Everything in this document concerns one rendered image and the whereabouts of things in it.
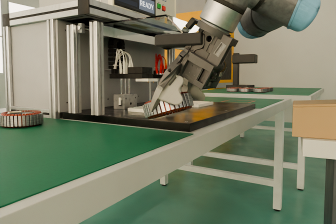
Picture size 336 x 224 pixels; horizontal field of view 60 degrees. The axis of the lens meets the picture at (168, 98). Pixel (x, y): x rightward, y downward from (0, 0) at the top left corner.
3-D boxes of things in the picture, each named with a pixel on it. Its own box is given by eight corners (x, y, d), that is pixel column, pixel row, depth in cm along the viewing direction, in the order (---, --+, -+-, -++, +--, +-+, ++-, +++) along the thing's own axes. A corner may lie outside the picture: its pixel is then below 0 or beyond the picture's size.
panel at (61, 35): (164, 99, 152) (164, 41, 150) (60, 112, 95) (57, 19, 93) (163, 99, 152) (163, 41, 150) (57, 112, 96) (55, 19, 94)
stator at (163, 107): (202, 105, 67) (198, 89, 67) (178, 109, 57) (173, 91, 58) (163, 116, 73) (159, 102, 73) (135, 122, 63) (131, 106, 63)
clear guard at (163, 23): (215, 42, 102) (215, 25, 101) (183, 33, 81) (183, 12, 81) (139, 47, 118) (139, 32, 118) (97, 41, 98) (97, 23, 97)
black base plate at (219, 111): (255, 108, 127) (255, 103, 127) (189, 132, 72) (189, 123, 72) (163, 103, 151) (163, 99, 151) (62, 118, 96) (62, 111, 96)
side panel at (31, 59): (62, 118, 98) (60, 20, 96) (55, 119, 95) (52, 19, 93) (13, 113, 112) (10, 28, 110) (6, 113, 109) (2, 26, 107)
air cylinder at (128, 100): (137, 107, 110) (137, 93, 109) (124, 109, 103) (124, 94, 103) (126, 107, 112) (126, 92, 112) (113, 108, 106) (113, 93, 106)
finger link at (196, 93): (196, 116, 69) (203, 88, 62) (178, 103, 71) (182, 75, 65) (204, 109, 70) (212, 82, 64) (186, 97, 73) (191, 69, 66)
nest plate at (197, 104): (213, 104, 124) (213, 101, 124) (198, 107, 111) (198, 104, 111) (182, 102, 131) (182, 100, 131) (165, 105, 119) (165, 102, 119)
